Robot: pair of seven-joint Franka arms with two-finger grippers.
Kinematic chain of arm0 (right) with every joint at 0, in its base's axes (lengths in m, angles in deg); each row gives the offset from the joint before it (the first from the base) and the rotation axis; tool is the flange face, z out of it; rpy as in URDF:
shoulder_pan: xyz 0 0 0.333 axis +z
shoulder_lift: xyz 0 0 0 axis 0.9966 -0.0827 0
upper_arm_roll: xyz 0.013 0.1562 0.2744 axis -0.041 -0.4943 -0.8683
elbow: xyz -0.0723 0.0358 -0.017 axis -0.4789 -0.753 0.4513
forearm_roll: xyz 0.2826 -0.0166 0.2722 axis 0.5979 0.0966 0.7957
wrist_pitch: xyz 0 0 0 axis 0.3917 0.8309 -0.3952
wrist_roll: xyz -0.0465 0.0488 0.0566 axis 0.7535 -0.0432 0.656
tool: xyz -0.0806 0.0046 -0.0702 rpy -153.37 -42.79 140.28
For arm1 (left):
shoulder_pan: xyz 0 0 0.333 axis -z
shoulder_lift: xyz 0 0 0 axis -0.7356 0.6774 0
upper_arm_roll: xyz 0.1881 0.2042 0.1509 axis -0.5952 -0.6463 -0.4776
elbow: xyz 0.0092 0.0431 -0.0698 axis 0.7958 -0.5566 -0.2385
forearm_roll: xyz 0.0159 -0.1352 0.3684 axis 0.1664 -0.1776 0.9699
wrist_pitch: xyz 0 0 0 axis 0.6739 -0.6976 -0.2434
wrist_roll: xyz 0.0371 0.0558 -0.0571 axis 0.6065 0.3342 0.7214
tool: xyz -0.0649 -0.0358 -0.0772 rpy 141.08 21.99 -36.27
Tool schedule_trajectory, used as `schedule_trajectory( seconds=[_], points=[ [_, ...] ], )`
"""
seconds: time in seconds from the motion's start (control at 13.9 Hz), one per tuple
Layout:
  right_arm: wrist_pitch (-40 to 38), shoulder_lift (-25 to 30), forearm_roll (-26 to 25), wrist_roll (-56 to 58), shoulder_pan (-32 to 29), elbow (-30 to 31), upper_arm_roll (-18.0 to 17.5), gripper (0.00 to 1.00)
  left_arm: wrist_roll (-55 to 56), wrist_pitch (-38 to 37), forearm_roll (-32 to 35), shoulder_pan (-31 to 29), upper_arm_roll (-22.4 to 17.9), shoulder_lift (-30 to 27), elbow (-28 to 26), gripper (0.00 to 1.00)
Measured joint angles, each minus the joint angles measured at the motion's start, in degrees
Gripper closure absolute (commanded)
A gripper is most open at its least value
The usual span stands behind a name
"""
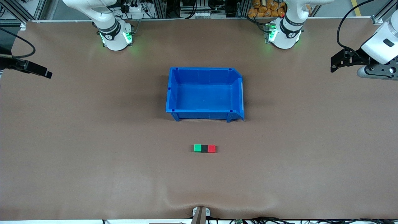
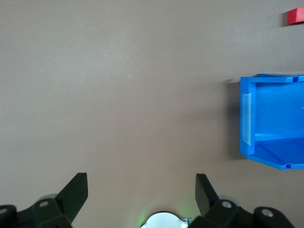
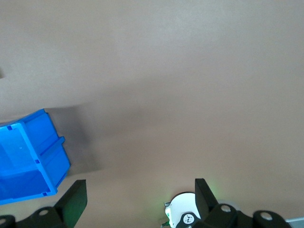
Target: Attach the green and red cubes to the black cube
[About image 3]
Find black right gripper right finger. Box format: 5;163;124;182
190;178;293;228

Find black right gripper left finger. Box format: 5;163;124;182
0;180;87;228

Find blue plastic bin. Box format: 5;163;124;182
0;108;72;206

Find brown table mat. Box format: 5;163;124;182
0;0;304;228

